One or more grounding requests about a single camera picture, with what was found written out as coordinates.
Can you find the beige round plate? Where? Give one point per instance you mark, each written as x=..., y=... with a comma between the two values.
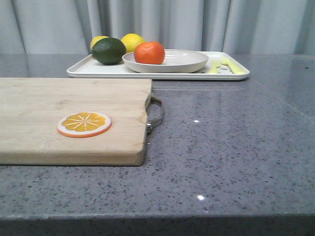
x=175, y=61

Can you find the orange mandarin fruit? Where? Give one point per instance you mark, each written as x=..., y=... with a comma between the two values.
x=149, y=53

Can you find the white bear-print tray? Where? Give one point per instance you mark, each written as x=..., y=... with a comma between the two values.
x=89, y=67

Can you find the orange slice toy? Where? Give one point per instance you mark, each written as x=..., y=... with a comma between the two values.
x=84, y=124

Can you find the yellow plastic knife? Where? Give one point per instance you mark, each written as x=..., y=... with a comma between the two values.
x=215, y=67

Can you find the yellow lemon right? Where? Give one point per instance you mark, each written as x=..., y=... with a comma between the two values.
x=131, y=41

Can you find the yellow lemon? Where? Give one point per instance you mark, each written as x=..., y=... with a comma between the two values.
x=96, y=39
x=131, y=41

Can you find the green lime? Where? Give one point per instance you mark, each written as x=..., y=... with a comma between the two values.
x=108, y=51

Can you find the yellow plastic fork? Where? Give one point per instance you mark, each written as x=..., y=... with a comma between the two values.
x=233, y=67

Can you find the yellow lemon left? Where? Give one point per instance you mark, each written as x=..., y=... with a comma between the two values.
x=96, y=39

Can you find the wooden cutting board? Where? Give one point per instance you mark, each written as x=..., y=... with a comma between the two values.
x=30, y=109

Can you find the grey curtain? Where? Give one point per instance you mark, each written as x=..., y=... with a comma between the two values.
x=231, y=26

